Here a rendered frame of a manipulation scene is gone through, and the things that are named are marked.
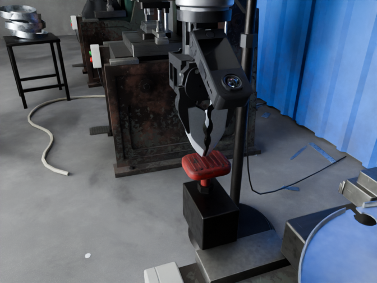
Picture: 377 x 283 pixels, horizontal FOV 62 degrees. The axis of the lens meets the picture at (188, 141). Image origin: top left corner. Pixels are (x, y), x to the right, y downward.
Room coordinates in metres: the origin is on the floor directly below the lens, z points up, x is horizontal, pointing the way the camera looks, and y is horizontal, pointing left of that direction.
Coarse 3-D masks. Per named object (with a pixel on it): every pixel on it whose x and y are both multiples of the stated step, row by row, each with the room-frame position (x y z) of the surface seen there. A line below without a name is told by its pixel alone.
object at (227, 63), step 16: (192, 32) 0.41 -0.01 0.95; (208, 32) 0.42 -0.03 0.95; (224, 32) 0.42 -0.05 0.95; (192, 48) 0.41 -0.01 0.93; (208, 48) 0.39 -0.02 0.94; (224, 48) 0.40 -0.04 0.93; (208, 64) 0.37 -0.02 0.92; (224, 64) 0.37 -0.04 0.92; (240, 64) 0.38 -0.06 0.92; (208, 80) 0.36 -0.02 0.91; (224, 80) 0.35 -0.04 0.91; (240, 80) 0.35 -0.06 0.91; (224, 96) 0.33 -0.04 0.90; (240, 96) 0.34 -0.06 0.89
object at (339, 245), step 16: (368, 208) 0.28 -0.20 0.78; (320, 224) 0.25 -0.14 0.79; (336, 224) 0.25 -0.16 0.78; (352, 224) 0.25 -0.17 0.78; (320, 240) 0.23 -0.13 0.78; (336, 240) 0.23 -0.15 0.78; (352, 240) 0.23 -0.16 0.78; (368, 240) 0.23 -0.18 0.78; (304, 256) 0.21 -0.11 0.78; (320, 256) 0.21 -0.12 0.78; (336, 256) 0.21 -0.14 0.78; (352, 256) 0.21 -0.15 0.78; (368, 256) 0.21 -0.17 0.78; (304, 272) 0.19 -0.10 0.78; (320, 272) 0.19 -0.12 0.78; (336, 272) 0.19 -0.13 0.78; (352, 272) 0.19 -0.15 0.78; (368, 272) 0.19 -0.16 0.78
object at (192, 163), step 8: (216, 152) 0.44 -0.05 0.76; (184, 160) 0.42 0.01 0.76; (192, 160) 0.42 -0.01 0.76; (200, 160) 0.42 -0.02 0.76; (208, 160) 0.42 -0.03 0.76; (216, 160) 0.42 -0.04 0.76; (224, 160) 0.42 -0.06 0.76; (184, 168) 0.41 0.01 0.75; (192, 168) 0.39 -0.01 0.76; (200, 168) 0.39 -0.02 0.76; (208, 168) 0.39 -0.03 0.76; (216, 168) 0.39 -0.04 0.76; (224, 168) 0.40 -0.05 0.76; (192, 176) 0.38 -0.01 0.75; (200, 176) 0.38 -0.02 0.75; (208, 176) 0.39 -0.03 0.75; (216, 176) 0.39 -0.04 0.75; (208, 184) 0.41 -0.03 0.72
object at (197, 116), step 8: (192, 112) 0.41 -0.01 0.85; (200, 112) 0.41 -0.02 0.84; (192, 120) 0.41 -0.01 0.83; (200, 120) 0.41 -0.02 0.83; (192, 128) 0.41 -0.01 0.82; (200, 128) 0.41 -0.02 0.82; (192, 136) 0.41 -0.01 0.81; (200, 136) 0.41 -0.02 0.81; (192, 144) 0.41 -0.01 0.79; (200, 144) 0.41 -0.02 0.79; (200, 152) 0.42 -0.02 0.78
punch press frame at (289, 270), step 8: (272, 272) 0.30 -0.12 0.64; (280, 272) 0.30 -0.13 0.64; (288, 272) 0.30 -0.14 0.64; (296, 272) 0.30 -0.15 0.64; (248, 280) 0.29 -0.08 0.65; (256, 280) 0.29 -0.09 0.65; (264, 280) 0.29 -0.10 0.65; (272, 280) 0.29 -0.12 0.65; (280, 280) 0.29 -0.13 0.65; (288, 280) 0.29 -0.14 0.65; (296, 280) 0.29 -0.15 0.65
